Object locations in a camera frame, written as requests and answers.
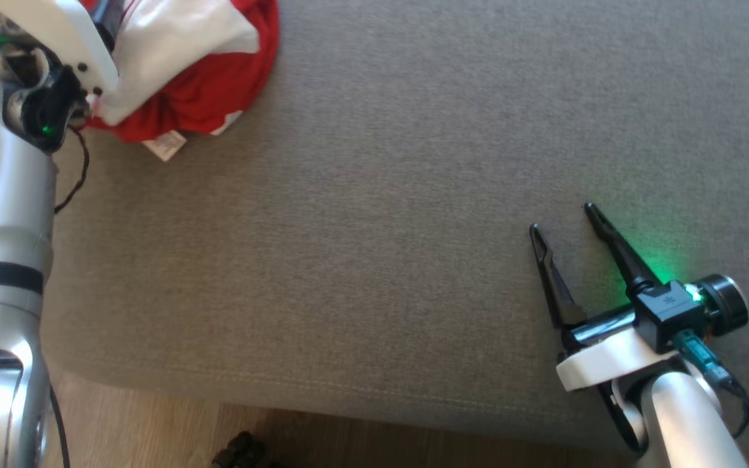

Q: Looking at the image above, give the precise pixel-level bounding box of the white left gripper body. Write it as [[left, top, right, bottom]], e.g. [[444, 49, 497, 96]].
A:
[[0, 0, 119, 98]]

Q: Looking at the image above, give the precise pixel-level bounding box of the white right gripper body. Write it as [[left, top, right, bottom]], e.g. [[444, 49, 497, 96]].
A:
[[557, 274, 749, 454]]

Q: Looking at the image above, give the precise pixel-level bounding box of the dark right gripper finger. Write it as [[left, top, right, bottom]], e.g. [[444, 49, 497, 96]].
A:
[[583, 202, 663, 297], [530, 224, 587, 328]]

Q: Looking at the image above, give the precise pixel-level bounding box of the red basketball jersey number 23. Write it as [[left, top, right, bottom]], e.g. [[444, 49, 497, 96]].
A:
[[81, 0, 281, 162]]

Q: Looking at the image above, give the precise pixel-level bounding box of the large grey sofa seat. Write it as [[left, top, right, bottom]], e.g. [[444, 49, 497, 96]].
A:
[[40, 0, 749, 457]]

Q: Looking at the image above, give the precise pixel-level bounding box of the small black lumpy object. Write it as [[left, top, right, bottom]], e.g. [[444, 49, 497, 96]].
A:
[[211, 430, 284, 468]]

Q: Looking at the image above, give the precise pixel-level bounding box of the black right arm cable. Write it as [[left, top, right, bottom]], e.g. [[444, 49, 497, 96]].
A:
[[674, 330, 749, 438]]

